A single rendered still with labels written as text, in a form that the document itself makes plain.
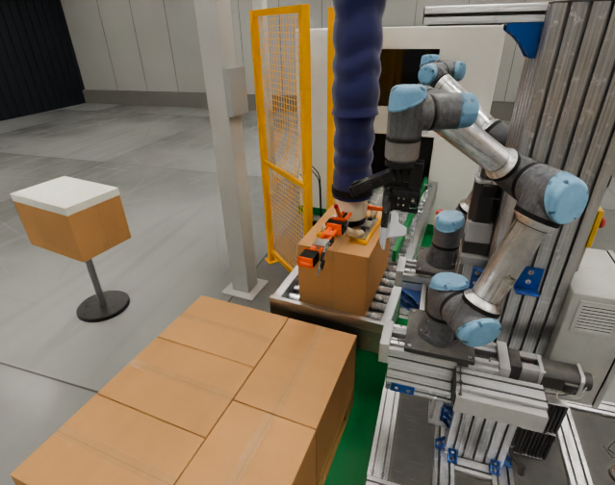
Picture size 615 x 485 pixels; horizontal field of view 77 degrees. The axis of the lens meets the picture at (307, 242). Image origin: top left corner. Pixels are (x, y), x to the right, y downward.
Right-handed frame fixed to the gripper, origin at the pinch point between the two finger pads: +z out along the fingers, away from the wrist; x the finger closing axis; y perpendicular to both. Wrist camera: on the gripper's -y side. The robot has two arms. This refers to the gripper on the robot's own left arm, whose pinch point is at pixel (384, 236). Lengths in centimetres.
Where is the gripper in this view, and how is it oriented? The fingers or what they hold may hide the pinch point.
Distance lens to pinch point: 99.6
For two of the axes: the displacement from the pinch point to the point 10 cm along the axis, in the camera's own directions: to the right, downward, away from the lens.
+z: 0.2, 8.8, 4.8
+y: 9.5, 1.3, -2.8
